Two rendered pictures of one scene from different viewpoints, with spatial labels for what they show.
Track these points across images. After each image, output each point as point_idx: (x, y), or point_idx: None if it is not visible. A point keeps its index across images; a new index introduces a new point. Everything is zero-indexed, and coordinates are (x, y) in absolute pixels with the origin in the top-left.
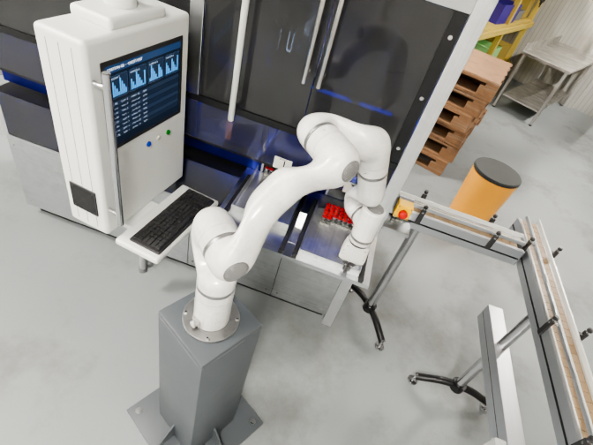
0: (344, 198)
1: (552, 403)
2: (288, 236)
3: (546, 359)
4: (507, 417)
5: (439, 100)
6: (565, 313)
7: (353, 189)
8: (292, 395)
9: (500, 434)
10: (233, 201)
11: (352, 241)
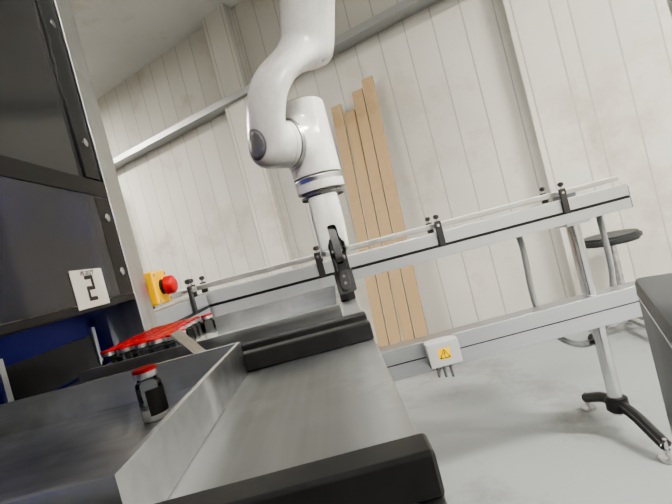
0: (279, 98)
1: (400, 261)
2: (289, 340)
3: (355, 267)
4: (395, 347)
5: (72, 31)
6: (291, 270)
7: (289, 52)
8: None
9: (415, 353)
10: (74, 484)
11: (338, 180)
